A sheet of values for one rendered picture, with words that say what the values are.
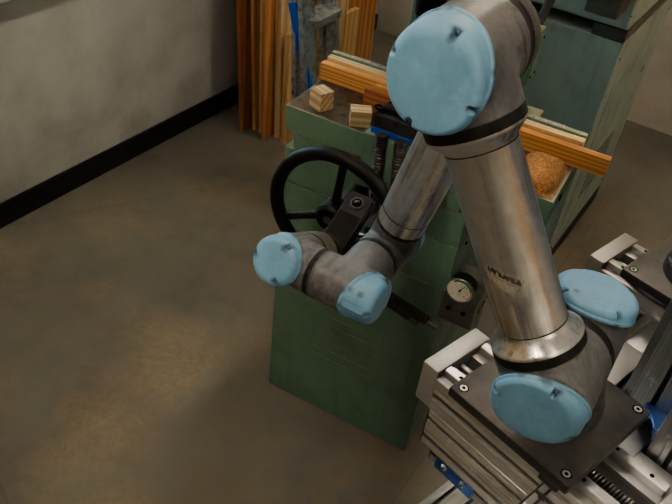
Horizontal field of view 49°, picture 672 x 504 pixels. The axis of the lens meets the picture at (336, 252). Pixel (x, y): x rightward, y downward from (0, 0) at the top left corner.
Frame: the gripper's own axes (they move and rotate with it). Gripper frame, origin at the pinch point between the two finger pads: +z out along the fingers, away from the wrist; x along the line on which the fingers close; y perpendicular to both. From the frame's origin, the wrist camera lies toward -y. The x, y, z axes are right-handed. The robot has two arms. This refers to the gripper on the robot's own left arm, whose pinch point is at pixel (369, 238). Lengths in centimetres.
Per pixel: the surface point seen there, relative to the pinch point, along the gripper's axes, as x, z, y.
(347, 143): -19.3, 18.7, -12.6
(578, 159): 24.0, 31.7, -27.3
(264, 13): -119, 127, -36
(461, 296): 14.8, 25.5, 7.7
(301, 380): -23, 57, 56
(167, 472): -35, 25, 83
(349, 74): -29.1, 28.2, -26.1
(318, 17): -77, 92, -40
